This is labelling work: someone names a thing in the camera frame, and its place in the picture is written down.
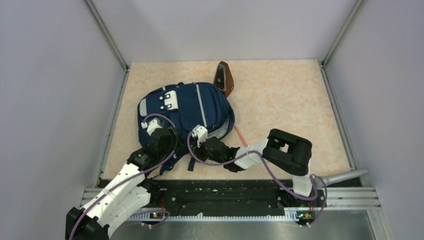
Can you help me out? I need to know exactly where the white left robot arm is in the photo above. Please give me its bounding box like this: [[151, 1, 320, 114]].
[[65, 127, 183, 240]]

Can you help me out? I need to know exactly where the grey metal tube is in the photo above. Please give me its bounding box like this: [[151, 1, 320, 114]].
[[313, 169, 368, 189]]

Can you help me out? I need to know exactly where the pink pen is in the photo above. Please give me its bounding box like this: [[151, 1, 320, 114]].
[[234, 125, 248, 147]]

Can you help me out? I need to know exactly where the brown wooden metronome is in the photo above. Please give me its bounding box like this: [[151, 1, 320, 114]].
[[213, 61, 235, 98]]

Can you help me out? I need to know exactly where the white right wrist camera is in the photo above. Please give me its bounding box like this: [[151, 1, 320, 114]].
[[191, 125, 208, 148]]

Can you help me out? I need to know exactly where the navy blue student backpack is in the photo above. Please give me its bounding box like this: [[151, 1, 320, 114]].
[[137, 82, 235, 174]]

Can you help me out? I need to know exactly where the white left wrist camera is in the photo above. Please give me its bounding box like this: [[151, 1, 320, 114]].
[[141, 118, 163, 136]]

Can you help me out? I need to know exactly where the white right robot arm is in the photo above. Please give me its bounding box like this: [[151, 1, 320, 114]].
[[186, 126, 318, 206]]

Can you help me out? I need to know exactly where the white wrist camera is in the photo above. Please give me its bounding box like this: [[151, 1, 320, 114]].
[[191, 125, 208, 148], [141, 118, 163, 136]]

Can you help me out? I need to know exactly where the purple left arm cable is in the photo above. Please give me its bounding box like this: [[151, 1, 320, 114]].
[[67, 113, 177, 240]]

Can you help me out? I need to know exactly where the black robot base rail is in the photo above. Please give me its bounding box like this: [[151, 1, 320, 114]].
[[144, 179, 325, 217]]

